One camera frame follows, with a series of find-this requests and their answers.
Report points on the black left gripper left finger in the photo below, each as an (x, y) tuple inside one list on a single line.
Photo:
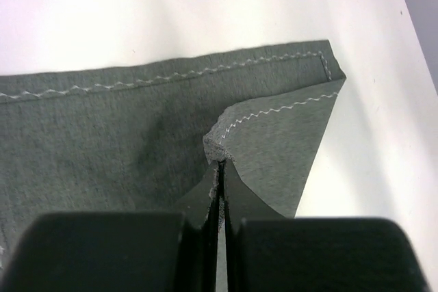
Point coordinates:
[(171, 250)]

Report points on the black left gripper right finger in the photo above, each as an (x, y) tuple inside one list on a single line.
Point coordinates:
[(269, 252)]

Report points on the grey cloth napkin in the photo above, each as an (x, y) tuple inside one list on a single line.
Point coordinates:
[(133, 139)]

